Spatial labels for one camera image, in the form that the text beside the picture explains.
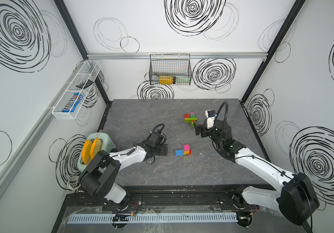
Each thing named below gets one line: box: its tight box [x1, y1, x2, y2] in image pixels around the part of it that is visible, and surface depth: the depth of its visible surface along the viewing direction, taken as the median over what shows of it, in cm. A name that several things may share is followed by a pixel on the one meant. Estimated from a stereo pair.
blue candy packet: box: [61, 93, 84, 113], surface depth 71 cm
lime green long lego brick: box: [184, 117, 198, 123], surface depth 108 cm
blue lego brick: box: [175, 149, 186, 157], surface depth 88 cm
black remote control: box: [75, 79, 95, 90], surface depth 82 cm
